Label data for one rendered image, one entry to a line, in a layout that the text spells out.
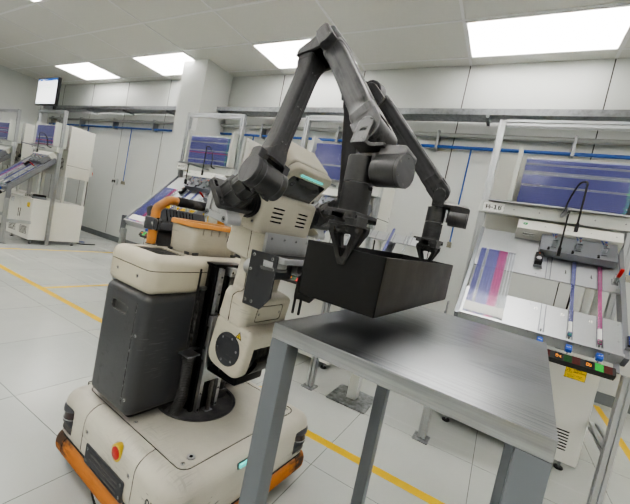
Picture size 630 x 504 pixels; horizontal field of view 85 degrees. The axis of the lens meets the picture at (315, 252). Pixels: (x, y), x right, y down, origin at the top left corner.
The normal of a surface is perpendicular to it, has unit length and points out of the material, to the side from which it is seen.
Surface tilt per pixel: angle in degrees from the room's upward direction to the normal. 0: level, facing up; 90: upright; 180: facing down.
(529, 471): 90
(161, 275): 90
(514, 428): 90
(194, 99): 90
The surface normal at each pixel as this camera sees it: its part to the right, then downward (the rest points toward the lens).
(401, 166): 0.68, 0.18
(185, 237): -0.55, -0.02
